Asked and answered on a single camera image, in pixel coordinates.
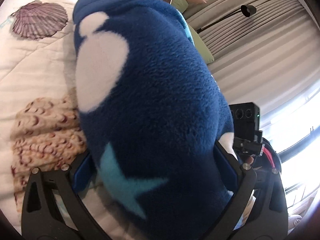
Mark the blue fleece star pajama top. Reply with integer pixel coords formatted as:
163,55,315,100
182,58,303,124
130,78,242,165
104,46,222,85
73,0,234,239

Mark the white seashell print quilt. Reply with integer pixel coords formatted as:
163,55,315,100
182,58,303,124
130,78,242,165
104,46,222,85
0,0,256,240

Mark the beige pleated curtain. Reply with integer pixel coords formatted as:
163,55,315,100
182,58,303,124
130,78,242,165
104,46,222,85
184,0,319,115

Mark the green pillow near curtain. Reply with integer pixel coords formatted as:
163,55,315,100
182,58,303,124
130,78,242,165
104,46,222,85
188,25,214,64

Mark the black floor lamp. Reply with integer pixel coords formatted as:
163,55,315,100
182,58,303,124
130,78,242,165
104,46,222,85
196,4,257,34

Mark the green pillow behind mattress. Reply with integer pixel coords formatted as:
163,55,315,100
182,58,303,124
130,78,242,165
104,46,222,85
171,0,189,13

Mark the black camera box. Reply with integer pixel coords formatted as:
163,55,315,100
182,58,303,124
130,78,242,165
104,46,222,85
229,102,264,156

